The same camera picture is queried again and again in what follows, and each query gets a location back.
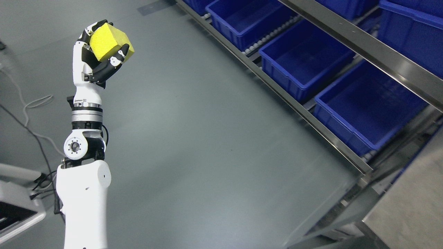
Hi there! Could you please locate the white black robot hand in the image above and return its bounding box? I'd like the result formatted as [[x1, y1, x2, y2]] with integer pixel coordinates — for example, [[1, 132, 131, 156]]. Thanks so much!
[[72, 19, 130, 106]]

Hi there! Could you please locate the yellow foam block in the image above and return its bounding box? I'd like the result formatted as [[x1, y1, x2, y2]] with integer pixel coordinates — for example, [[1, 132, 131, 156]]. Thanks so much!
[[90, 23, 135, 62]]

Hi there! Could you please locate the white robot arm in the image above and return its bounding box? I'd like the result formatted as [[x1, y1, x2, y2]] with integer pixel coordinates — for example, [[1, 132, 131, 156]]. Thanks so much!
[[56, 19, 130, 249]]

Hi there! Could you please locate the steel shelf rack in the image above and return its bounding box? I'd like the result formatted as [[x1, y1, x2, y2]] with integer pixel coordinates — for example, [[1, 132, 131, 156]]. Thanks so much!
[[177, 0, 442, 248]]

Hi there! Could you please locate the blue plastic bin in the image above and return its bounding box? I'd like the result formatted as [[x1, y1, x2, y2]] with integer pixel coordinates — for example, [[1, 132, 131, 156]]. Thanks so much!
[[205, 0, 298, 52], [259, 20, 355, 104], [378, 0, 443, 78], [314, 61, 427, 157]]

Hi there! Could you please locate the white grey cart base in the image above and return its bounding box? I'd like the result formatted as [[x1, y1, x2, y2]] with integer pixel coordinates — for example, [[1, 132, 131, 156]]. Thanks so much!
[[0, 163, 46, 244]]

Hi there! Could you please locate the stainless steel table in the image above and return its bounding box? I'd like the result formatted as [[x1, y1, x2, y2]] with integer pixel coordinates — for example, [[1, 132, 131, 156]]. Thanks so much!
[[362, 129, 443, 249]]

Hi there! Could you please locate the white cable on floor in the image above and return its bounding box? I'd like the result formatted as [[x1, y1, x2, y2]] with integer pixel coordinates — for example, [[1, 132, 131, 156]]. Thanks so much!
[[0, 62, 66, 157]]

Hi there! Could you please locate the black cable on floor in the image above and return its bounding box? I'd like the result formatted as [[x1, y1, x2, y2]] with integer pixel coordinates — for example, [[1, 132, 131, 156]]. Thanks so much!
[[0, 104, 57, 180]]

